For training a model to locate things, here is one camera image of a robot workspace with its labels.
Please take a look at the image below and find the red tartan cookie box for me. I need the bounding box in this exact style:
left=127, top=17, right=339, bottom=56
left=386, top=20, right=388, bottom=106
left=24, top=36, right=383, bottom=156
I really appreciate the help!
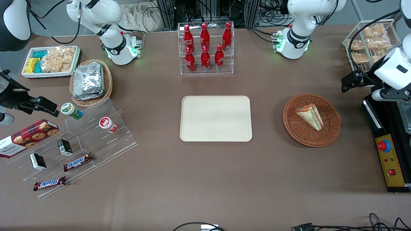
left=0, top=119, right=59, bottom=158

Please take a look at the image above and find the clear bag of crackers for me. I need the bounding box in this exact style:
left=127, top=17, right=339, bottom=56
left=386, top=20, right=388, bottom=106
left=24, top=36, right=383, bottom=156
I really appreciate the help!
left=41, top=46, right=76, bottom=73

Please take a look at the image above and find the green lidded cup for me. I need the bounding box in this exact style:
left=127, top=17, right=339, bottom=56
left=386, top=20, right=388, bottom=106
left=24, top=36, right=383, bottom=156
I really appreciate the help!
left=61, top=103, right=83, bottom=120

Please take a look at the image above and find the black looped cable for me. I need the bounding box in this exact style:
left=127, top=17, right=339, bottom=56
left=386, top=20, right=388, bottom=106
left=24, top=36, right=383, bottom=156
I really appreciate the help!
left=173, top=222, right=225, bottom=231

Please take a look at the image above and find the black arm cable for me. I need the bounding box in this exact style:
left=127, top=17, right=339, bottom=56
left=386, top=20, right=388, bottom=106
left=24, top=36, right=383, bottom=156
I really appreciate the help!
left=29, top=0, right=81, bottom=45
left=348, top=9, right=402, bottom=84

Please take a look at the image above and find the yellow snack pack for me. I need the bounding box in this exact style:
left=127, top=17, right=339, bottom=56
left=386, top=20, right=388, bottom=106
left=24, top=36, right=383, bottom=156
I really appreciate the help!
left=25, top=58, right=40, bottom=74

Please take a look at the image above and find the tangle of black cables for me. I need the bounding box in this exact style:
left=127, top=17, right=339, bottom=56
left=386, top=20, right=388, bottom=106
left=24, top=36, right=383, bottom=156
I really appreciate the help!
left=259, top=0, right=293, bottom=27

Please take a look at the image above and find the small black box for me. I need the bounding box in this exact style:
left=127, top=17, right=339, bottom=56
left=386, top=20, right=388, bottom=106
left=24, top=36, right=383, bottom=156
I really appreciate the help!
left=57, top=139, right=73, bottom=157
left=30, top=153, right=47, bottom=171

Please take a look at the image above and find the black box with yellow panel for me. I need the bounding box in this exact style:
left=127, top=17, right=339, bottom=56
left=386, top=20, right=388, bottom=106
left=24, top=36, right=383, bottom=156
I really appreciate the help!
left=361, top=93, right=411, bottom=193

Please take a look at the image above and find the clear acrylic bottle rack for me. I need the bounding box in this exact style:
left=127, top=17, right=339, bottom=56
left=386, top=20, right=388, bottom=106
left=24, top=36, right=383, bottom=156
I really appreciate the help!
left=178, top=22, right=235, bottom=76

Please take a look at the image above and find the clear plastic container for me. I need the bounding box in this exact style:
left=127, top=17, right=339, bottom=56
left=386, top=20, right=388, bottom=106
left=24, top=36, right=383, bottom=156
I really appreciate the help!
left=397, top=101, right=411, bottom=135

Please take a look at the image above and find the red cola bottle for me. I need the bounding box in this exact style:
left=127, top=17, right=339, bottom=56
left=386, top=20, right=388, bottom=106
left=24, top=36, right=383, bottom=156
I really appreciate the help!
left=183, top=25, right=195, bottom=53
left=222, top=22, right=233, bottom=51
left=200, top=23, right=211, bottom=52
left=185, top=47, right=196, bottom=73
left=214, top=44, right=225, bottom=70
left=201, top=46, right=211, bottom=72

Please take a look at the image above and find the cream plastic tray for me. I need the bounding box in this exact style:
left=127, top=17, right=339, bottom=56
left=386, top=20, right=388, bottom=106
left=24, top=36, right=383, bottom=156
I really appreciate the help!
left=180, top=96, right=253, bottom=142

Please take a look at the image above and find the white rectangular snack tray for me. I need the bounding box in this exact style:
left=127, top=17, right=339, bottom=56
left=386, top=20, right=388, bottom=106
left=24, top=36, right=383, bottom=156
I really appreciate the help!
left=22, top=46, right=81, bottom=79

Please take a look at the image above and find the brown snickers bar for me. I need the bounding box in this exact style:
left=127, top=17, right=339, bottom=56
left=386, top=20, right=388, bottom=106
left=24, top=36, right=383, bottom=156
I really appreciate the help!
left=33, top=176, right=66, bottom=192
left=63, top=153, right=94, bottom=172

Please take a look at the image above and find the triangular sandwich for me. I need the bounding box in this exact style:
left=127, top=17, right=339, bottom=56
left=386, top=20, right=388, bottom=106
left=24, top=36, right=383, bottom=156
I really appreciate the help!
left=295, top=104, right=323, bottom=131

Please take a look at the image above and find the stack of foil containers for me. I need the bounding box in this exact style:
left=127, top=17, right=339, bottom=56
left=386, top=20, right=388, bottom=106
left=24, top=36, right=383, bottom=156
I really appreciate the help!
left=73, top=62, right=105, bottom=101

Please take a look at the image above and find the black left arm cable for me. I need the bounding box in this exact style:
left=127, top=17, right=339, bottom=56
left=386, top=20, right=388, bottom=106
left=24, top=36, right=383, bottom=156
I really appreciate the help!
left=348, top=9, right=402, bottom=84

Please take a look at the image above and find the clear acrylic step display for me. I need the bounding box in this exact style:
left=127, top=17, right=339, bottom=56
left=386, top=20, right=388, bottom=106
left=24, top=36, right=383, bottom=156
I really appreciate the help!
left=6, top=98, right=138, bottom=199

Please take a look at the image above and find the brown round wicker basket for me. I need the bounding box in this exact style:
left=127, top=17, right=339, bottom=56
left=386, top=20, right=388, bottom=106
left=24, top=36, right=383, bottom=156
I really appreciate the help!
left=283, top=93, right=342, bottom=148

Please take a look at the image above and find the oval wicker basket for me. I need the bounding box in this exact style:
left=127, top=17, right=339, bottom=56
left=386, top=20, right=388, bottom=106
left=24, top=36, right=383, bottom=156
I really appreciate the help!
left=69, top=59, right=113, bottom=107

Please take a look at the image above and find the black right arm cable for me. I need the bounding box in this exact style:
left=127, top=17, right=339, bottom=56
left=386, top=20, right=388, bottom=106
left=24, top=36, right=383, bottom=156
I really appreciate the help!
left=29, top=0, right=81, bottom=45

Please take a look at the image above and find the beige cloth bag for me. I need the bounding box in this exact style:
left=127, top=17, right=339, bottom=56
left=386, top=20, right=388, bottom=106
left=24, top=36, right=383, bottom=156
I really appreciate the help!
left=120, top=3, right=168, bottom=32

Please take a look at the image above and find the red lidded cup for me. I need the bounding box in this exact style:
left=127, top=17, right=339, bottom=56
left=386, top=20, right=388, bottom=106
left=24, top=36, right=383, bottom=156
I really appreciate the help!
left=99, top=117, right=118, bottom=133

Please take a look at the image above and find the black connector with cable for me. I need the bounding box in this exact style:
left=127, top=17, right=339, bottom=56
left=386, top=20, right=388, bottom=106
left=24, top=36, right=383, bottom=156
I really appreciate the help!
left=292, top=213, right=411, bottom=231

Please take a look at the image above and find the cream wire basket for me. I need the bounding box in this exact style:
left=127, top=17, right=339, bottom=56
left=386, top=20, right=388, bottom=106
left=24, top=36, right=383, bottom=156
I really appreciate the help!
left=342, top=19, right=402, bottom=73

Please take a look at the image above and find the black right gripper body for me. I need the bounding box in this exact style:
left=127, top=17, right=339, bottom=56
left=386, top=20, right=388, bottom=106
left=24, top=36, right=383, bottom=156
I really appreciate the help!
left=0, top=69, right=31, bottom=109

